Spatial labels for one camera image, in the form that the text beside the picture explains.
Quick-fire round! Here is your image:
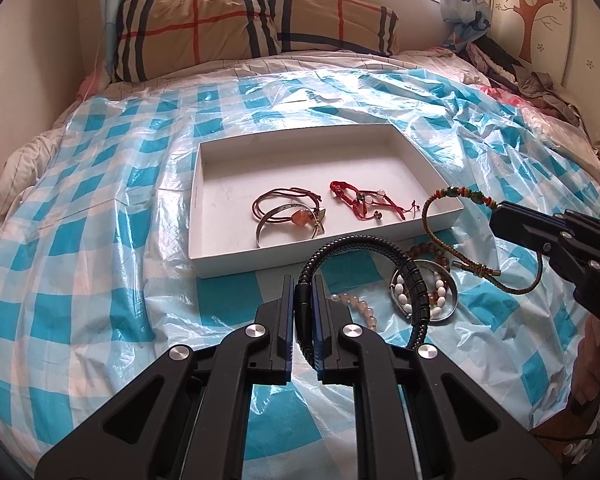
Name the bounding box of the black braided leather bracelet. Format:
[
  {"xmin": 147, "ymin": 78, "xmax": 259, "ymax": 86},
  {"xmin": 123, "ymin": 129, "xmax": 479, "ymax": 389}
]
[{"xmin": 296, "ymin": 235, "xmax": 432, "ymax": 361}]

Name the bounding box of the right hand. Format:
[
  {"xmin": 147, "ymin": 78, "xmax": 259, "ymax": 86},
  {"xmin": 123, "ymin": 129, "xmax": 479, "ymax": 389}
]
[{"xmin": 570, "ymin": 314, "xmax": 600, "ymax": 415}]

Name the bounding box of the brown wooden bead bracelet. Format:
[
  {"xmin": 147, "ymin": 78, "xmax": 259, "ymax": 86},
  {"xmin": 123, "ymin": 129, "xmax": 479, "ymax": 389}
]
[{"xmin": 406, "ymin": 242, "xmax": 454, "ymax": 269}]

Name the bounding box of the colourful woven cord bracelet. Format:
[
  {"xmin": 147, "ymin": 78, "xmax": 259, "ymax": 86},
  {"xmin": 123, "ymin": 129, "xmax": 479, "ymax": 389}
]
[{"xmin": 420, "ymin": 186, "xmax": 545, "ymax": 295}]

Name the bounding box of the tree decorated headboard panel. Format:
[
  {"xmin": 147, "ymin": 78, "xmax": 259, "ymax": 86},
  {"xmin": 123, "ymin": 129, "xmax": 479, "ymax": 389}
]
[{"xmin": 490, "ymin": 0, "xmax": 600, "ymax": 88}]

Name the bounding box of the pink bead bracelet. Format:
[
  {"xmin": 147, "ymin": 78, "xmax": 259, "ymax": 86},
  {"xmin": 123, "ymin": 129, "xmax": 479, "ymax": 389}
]
[{"xmin": 327, "ymin": 291, "xmax": 379, "ymax": 331}]

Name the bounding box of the gold bangle bracelet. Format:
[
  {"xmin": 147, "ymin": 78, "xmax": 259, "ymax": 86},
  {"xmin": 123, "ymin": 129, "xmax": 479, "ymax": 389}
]
[{"xmin": 389, "ymin": 259, "xmax": 458, "ymax": 323}]

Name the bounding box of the blue white checkered plastic sheet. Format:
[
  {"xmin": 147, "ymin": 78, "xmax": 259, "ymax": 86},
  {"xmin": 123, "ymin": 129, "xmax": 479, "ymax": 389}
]
[{"xmin": 0, "ymin": 67, "xmax": 600, "ymax": 479}]

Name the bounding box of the red cord bead bracelet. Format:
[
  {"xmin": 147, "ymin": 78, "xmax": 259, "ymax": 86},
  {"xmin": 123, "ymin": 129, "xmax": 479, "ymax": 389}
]
[{"xmin": 364, "ymin": 188, "xmax": 422, "ymax": 221}]

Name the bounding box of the silver bangle bracelet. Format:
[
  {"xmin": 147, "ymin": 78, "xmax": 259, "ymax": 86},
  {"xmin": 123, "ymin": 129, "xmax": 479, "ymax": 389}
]
[{"xmin": 254, "ymin": 201, "xmax": 327, "ymax": 248}]

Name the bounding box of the pile of dark clothes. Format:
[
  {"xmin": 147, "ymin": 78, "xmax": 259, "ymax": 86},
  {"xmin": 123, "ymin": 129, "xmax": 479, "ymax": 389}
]
[{"xmin": 460, "ymin": 37, "xmax": 583, "ymax": 128}]

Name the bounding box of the plaid beige pillow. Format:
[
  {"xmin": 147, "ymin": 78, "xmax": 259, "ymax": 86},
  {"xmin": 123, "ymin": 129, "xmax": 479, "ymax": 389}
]
[{"xmin": 112, "ymin": 0, "xmax": 399, "ymax": 84}]

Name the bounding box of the white shallow cardboard box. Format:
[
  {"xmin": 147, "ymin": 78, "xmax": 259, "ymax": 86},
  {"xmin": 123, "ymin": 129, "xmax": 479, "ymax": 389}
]
[{"xmin": 188, "ymin": 124, "xmax": 463, "ymax": 278}]

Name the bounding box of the white bead bracelet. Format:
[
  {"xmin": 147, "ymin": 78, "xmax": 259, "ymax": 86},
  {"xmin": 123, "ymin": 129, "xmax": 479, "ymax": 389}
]
[{"xmin": 392, "ymin": 271, "xmax": 449, "ymax": 320}]

